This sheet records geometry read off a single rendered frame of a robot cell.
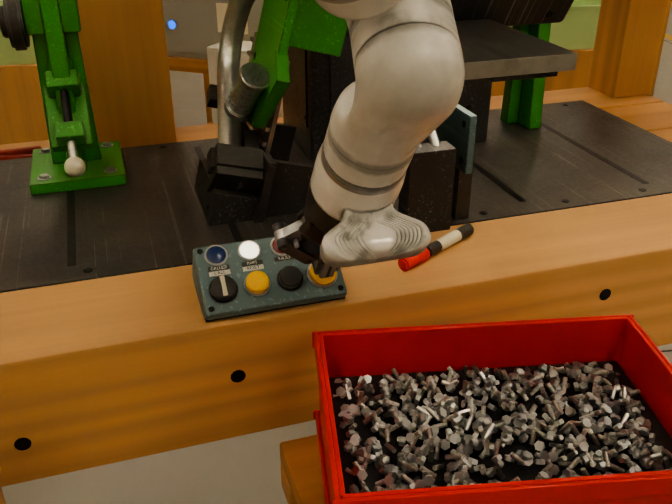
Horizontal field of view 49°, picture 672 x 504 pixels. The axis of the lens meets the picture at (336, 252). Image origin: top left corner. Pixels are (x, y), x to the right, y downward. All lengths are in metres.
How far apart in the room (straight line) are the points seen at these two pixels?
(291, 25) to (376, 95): 0.44
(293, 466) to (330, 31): 0.51
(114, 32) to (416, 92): 0.85
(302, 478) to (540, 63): 0.49
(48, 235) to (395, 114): 0.61
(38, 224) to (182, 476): 1.01
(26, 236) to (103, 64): 0.38
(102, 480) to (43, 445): 1.12
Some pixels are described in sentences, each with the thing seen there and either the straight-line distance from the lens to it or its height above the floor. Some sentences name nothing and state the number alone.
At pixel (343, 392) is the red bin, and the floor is 0.88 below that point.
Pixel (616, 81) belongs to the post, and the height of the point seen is 0.91.
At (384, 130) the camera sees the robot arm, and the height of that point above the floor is 1.16.
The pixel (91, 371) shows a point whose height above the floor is 0.87.
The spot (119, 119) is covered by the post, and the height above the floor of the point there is 0.93.
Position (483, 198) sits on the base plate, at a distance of 1.04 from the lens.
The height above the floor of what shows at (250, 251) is 0.95.
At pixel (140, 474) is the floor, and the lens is 1.93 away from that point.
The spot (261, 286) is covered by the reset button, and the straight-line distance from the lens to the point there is 0.76.
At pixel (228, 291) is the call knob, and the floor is 0.93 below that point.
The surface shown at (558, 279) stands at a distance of 0.90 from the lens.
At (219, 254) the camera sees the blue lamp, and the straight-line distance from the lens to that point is 0.78.
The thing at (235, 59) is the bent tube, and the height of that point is 1.07.
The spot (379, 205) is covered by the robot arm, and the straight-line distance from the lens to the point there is 0.60.
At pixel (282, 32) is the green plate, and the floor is 1.13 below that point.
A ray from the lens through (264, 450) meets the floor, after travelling 1.93.
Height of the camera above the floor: 1.32
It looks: 28 degrees down
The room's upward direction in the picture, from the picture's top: straight up
